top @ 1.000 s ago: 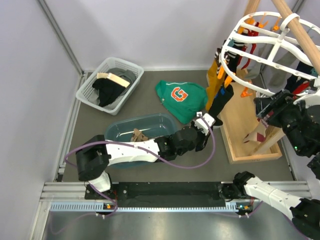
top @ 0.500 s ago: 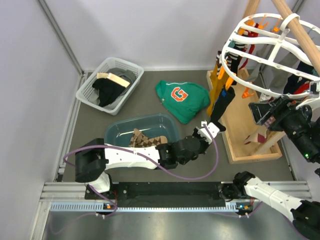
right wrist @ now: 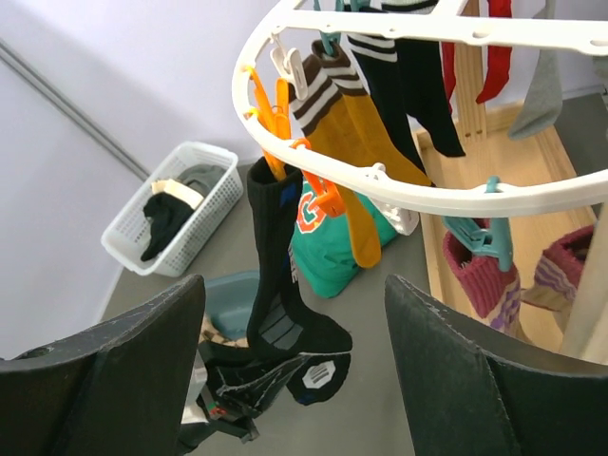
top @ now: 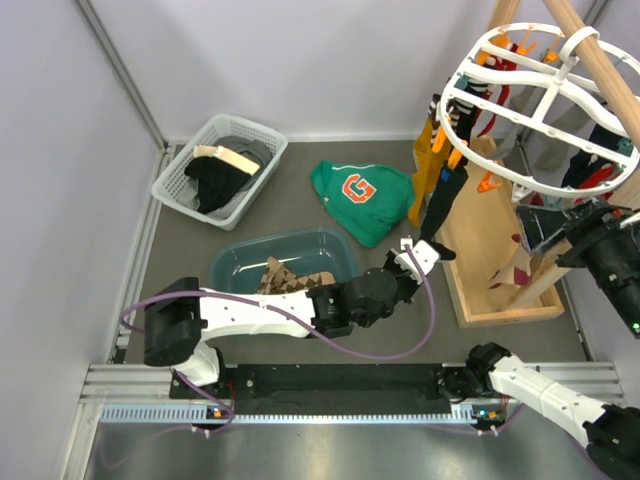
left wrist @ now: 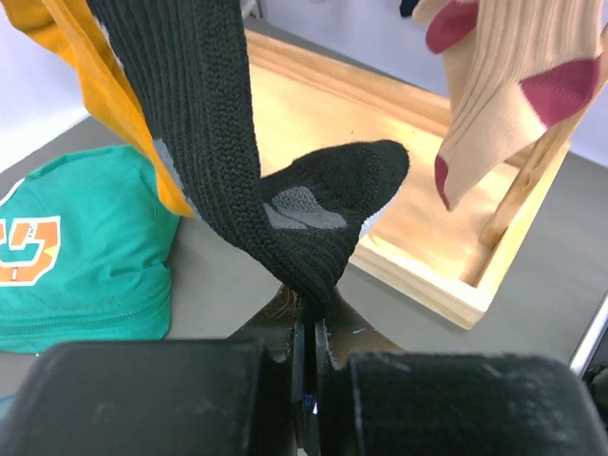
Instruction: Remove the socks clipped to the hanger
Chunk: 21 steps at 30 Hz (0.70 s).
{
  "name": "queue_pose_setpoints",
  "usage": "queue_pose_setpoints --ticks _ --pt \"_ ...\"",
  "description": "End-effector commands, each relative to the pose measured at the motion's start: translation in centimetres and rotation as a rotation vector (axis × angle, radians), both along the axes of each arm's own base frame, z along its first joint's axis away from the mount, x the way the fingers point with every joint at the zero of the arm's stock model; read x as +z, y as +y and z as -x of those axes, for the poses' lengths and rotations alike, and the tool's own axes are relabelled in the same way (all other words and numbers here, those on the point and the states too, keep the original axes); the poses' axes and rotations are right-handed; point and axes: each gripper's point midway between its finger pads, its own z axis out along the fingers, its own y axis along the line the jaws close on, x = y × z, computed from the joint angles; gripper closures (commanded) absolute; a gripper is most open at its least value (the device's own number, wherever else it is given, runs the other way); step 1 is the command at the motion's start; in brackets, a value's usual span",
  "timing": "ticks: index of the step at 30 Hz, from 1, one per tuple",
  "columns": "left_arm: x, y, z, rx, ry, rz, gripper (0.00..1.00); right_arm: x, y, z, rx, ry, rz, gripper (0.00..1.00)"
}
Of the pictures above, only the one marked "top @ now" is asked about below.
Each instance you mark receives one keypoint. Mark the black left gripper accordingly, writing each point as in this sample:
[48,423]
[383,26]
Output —
[392,263]

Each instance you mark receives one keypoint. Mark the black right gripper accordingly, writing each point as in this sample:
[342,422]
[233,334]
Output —
[539,225]

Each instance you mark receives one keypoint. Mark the beige maroon purple striped sock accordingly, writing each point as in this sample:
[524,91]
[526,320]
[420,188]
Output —
[517,271]

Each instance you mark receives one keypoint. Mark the beige brown argyle sock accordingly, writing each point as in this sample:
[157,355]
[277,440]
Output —
[314,280]
[277,279]

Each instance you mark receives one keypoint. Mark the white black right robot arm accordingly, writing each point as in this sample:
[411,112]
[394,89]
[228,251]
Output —
[608,433]

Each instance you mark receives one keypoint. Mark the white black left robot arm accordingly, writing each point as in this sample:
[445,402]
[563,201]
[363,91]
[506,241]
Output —
[182,318]

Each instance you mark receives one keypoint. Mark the white round sock hanger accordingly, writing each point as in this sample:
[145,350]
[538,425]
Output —
[492,64]

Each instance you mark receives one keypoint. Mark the red christmas sock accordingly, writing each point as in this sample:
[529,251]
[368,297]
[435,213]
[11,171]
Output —
[583,165]

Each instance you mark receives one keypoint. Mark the green jacket with orange logo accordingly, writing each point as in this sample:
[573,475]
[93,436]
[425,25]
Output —
[367,200]

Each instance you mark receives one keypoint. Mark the black sports sock blue accents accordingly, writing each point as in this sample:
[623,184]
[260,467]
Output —
[449,184]

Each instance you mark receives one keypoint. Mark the mustard yellow sock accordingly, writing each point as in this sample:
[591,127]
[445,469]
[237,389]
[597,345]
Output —
[430,153]

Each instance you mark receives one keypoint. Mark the black white striped sock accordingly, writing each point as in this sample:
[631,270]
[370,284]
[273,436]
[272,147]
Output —
[464,114]

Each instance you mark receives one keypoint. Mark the wooden hanging rod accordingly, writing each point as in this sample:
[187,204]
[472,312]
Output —
[610,83]

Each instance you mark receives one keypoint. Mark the blue translucent plastic tub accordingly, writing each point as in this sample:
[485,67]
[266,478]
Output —
[238,268]

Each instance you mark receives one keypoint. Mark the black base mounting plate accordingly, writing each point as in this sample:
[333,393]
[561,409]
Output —
[347,389]

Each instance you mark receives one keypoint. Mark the clothes pile in basket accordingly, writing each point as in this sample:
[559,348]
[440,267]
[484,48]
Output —
[215,188]

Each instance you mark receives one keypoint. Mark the white plastic laundry basket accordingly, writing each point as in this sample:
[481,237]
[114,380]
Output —
[172,180]

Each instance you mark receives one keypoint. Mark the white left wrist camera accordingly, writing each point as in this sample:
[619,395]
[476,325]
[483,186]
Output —
[417,258]

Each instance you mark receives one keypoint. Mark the wooden rack base frame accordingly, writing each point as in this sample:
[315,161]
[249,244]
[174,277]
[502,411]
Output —
[479,228]

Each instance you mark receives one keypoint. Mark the aluminium frame rail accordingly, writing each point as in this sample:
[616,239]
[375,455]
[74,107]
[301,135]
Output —
[306,421]

